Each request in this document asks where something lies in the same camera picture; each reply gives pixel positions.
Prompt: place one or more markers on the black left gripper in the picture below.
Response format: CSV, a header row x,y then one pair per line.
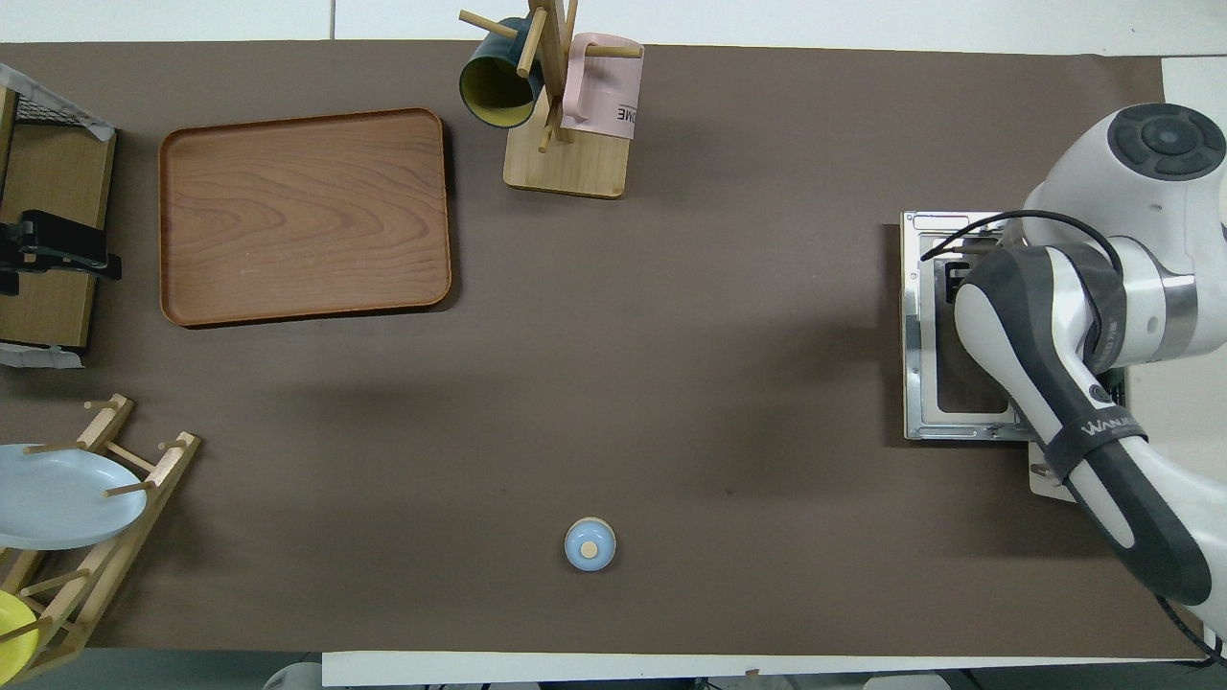
x,y
8,259

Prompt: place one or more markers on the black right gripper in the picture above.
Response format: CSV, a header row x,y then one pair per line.
x,y
957,283

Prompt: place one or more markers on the oven door with glass window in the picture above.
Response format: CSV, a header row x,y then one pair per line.
x,y
915,335

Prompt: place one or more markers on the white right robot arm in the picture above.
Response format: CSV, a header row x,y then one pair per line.
x,y
1054,326

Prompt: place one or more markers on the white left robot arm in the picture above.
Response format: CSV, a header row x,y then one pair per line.
x,y
292,676

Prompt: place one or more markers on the grey crumpled tape strip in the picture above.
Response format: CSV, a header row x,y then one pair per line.
x,y
48,357

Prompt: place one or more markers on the brown table mat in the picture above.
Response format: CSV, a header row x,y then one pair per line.
x,y
719,335

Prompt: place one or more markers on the brown wooden tray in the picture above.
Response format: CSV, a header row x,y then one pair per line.
x,y
307,216

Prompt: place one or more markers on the wooden dish rack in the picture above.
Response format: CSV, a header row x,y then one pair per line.
x,y
144,484

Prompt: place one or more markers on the light blue plate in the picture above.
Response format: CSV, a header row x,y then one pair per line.
x,y
57,498

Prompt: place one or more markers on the yellow plate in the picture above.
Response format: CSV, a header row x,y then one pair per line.
x,y
14,632

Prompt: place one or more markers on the wooden mug tree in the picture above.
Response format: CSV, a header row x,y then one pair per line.
x,y
575,168

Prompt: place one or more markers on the pink mug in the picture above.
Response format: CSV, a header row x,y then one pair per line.
x,y
599,96

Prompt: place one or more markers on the small blue bell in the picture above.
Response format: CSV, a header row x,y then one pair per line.
x,y
590,546

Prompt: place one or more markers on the dark blue mug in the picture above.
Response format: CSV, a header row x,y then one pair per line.
x,y
494,86

